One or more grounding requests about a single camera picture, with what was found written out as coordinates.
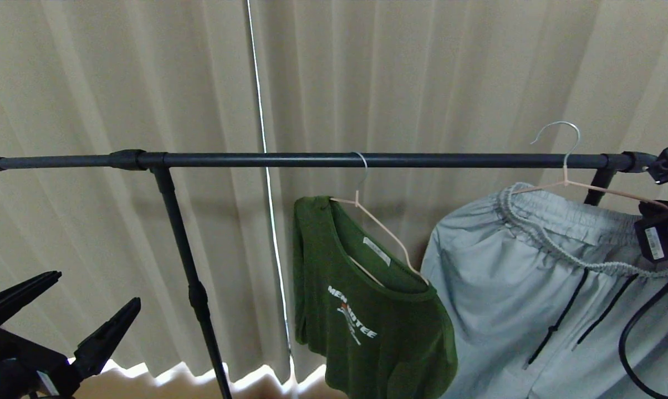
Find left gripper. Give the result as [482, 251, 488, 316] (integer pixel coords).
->
[0, 270, 142, 399]

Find pink clothes hanger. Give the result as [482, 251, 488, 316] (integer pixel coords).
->
[329, 151, 430, 287]
[510, 121, 668, 212]

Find pale grey shorts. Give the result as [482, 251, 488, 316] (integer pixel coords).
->
[420, 182, 668, 399]

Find green printed shirt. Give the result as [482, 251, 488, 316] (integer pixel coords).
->
[293, 195, 459, 399]

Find black clothes rack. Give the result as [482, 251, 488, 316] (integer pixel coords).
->
[0, 149, 660, 399]

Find beige curtain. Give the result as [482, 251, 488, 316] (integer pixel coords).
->
[0, 0, 668, 388]

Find black cable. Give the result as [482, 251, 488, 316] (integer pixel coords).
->
[618, 258, 668, 399]

